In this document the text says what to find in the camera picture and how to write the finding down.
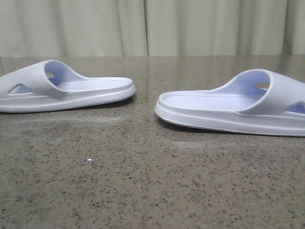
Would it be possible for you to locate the light blue slipper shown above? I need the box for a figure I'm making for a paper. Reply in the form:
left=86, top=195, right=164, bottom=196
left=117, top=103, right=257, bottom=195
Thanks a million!
left=0, top=60, right=136, bottom=113
left=155, top=69, right=305, bottom=136

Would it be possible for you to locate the pale green curtain backdrop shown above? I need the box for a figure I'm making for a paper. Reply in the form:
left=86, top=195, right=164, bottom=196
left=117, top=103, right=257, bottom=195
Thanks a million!
left=0, top=0, right=305, bottom=57

